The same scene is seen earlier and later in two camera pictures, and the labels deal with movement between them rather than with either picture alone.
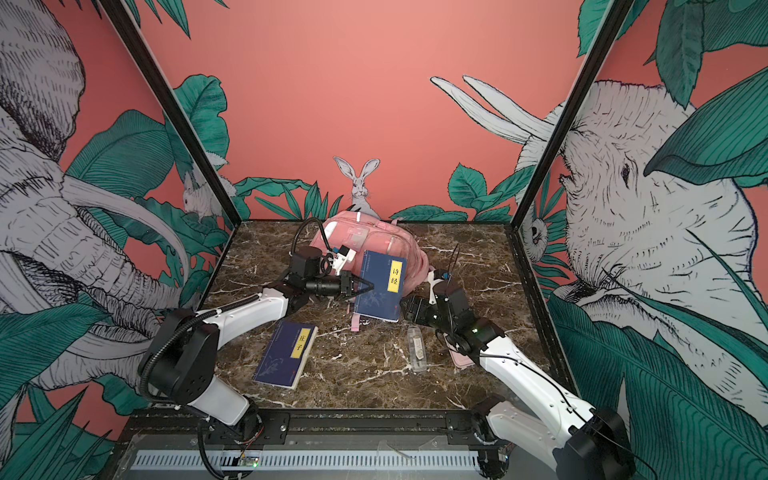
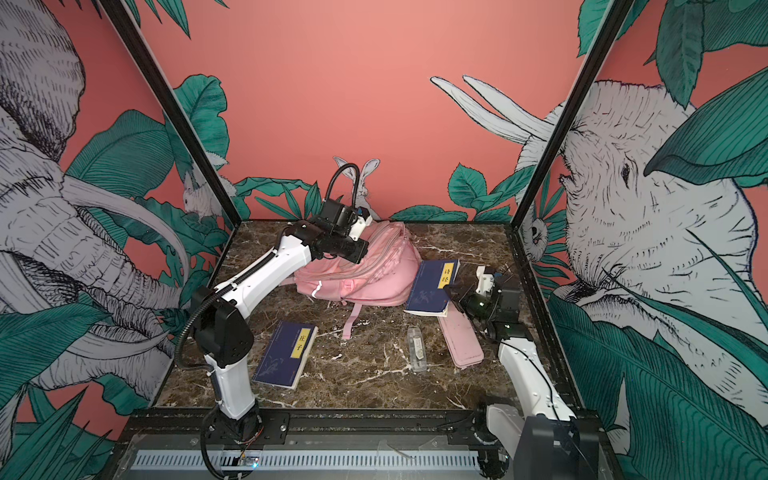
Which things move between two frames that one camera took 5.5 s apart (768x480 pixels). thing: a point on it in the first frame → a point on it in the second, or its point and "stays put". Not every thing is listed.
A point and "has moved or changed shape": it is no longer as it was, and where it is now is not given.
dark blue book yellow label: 388,274 has moved or changed shape
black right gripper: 420,302 → 467,300
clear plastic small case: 417,355 stays put
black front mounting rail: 314,429 stays put
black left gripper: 347,280 → 361,251
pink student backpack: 348,235 has moved or changed shape
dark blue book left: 286,354 stays put
